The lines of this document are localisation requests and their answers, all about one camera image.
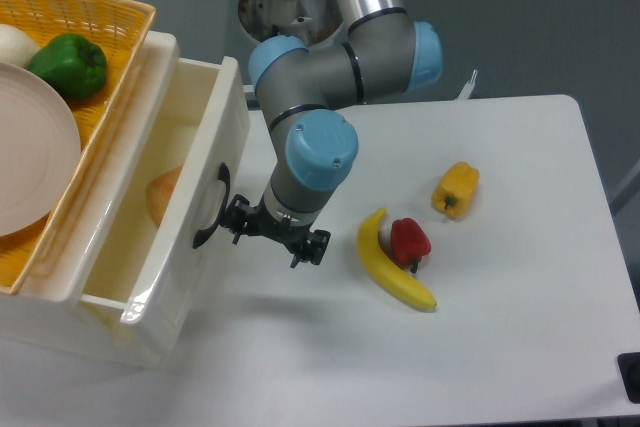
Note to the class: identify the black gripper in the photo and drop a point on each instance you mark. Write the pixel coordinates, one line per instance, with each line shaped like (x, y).
(287, 222)

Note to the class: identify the white drawer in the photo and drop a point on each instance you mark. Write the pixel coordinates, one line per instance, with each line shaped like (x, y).
(175, 197)

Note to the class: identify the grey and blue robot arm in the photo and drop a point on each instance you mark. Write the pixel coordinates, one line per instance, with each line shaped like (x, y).
(389, 54)

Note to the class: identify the white drawer cabinet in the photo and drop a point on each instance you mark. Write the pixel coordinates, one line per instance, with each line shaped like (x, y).
(46, 309)

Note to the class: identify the yellow banana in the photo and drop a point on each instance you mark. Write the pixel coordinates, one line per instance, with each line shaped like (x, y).
(387, 275)

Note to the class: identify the orange bread slice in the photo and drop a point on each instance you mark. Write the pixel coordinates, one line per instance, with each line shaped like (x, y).
(159, 192)

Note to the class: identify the red bell pepper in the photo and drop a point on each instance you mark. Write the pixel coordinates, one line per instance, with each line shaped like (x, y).
(409, 244)

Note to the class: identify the yellow bell pepper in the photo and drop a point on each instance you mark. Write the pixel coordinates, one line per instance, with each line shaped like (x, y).
(455, 191)

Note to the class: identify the pink round plate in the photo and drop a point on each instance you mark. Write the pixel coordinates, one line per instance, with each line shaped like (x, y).
(40, 148)

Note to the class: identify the green bell pepper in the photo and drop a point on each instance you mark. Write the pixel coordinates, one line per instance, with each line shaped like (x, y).
(73, 66)

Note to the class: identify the white onion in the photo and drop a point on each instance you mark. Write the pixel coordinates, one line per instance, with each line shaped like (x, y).
(17, 48)

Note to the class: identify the black corner clamp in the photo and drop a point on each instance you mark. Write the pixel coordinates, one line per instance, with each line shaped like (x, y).
(629, 367)

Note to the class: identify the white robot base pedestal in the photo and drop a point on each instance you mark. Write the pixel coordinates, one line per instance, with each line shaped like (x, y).
(288, 73)

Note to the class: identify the white bracket behind table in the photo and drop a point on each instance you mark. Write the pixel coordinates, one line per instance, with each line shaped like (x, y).
(468, 88)

